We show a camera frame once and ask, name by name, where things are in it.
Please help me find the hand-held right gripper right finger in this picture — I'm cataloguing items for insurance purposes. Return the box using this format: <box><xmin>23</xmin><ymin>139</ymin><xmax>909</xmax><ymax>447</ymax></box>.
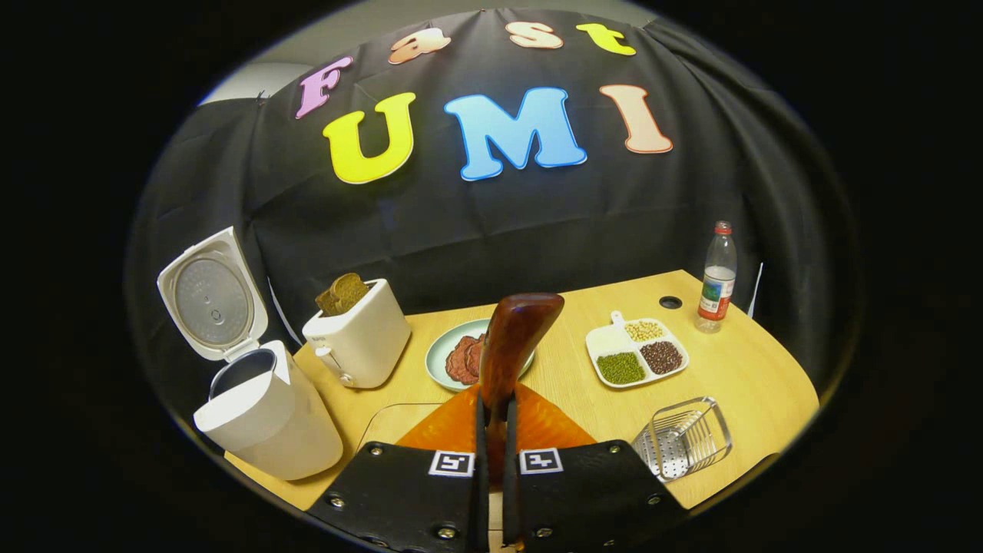
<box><xmin>503</xmin><ymin>384</ymin><xmax>688</xmax><ymax>550</ymax></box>

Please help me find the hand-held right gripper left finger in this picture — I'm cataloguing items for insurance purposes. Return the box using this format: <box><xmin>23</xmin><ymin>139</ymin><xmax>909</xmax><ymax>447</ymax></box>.
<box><xmin>307</xmin><ymin>384</ymin><xmax>490</xmax><ymax>553</ymax></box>

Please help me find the brown wooden spoon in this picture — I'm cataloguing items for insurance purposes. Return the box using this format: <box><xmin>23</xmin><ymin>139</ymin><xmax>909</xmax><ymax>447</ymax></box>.
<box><xmin>478</xmin><ymin>292</ymin><xmax>565</xmax><ymax>488</ymax></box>

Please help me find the metal wire chopstick holder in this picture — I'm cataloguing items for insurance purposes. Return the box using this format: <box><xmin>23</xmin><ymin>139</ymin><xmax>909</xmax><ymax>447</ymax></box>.
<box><xmin>631</xmin><ymin>396</ymin><xmax>733</xmax><ymax>483</ymax></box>

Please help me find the white rice portion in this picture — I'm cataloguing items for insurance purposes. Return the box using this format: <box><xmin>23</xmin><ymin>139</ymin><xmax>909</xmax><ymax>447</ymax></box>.
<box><xmin>590</xmin><ymin>326</ymin><xmax>632</xmax><ymax>356</ymax></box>

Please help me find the white rice cooker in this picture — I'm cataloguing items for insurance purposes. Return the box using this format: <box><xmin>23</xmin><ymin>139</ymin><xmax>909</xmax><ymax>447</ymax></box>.
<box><xmin>157</xmin><ymin>227</ymin><xmax>344</xmax><ymax>482</ymax></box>

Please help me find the pile of red meat slices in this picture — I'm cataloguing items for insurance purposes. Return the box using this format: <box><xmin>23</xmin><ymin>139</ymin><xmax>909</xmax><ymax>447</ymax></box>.
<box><xmin>445</xmin><ymin>334</ymin><xmax>486</xmax><ymax>385</ymax></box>

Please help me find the pale green plate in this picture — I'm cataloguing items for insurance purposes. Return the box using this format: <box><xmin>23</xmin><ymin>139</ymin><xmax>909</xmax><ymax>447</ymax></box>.
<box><xmin>425</xmin><ymin>319</ymin><xmax>535</xmax><ymax>392</ymax></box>

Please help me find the green mung bean portion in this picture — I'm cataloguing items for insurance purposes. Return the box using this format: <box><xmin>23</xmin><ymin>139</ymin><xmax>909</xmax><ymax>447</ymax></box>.
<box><xmin>596</xmin><ymin>352</ymin><xmax>646</xmax><ymax>386</ymax></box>

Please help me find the white divided plate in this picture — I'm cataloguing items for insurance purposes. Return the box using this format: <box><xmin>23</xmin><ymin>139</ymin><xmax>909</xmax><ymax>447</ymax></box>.
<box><xmin>585</xmin><ymin>310</ymin><xmax>690</xmax><ymax>389</ymax></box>

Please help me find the white toaster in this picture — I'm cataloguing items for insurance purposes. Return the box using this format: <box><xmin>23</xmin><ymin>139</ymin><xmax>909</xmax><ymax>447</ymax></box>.
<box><xmin>302</xmin><ymin>278</ymin><xmax>412</xmax><ymax>389</ymax></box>

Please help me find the dark red bean portion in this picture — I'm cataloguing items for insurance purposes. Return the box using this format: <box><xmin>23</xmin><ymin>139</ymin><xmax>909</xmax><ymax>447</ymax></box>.
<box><xmin>640</xmin><ymin>340</ymin><xmax>684</xmax><ymax>376</ymax></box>

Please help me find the brown toast slice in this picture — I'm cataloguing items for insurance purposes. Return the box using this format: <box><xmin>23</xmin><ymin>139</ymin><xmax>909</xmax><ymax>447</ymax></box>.
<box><xmin>315</xmin><ymin>284</ymin><xmax>348</xmax><ymax>317</ymax></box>
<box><xmin>330</xmin><ymin>273</ymin><xmax>370</xmax><ymax>312</ymax></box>

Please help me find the black backdrop cloth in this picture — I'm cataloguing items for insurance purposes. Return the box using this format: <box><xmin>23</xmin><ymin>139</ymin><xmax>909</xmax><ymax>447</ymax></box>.
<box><xmin>127</xmin><ymin>8</ymin><xmax>857</xmax><ymax>431</ymax></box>

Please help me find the clear plastic water bottle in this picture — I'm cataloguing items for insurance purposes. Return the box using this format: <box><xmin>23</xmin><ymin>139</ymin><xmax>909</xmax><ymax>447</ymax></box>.
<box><xmin>695</xmin><ymin>221</ymin><xmax>738</xmax><ymax>334</ymax></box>

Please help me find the white upright strip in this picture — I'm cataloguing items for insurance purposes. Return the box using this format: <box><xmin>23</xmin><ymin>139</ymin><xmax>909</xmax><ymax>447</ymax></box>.
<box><xmin>746</xmin><ymin>261</ymin><xmax>765</xmax><ymax>320</ymax></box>

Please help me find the white power cord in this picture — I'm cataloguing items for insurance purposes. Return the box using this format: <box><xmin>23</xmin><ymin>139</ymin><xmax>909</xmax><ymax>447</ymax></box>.
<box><xmin>266</xmin><ymin>276</ymin><xmax>303</xmax><ymax>346</ymax></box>

